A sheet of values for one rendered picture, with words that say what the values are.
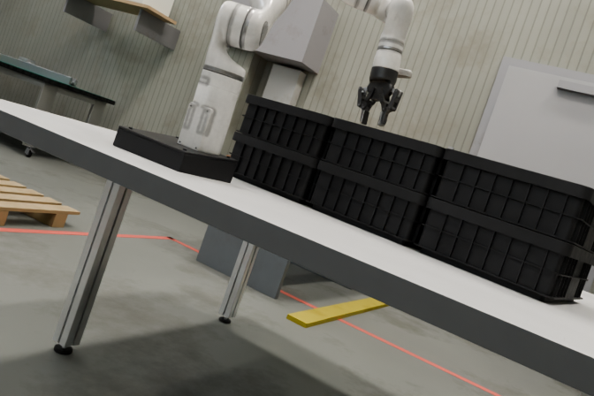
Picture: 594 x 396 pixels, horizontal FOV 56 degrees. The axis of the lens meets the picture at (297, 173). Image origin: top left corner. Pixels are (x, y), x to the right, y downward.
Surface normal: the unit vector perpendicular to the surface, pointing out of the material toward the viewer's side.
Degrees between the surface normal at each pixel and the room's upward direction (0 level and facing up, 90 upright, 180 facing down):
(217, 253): 90
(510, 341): 90
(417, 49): 90
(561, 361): 90
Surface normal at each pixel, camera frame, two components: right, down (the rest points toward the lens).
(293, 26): -0.44, -0.14
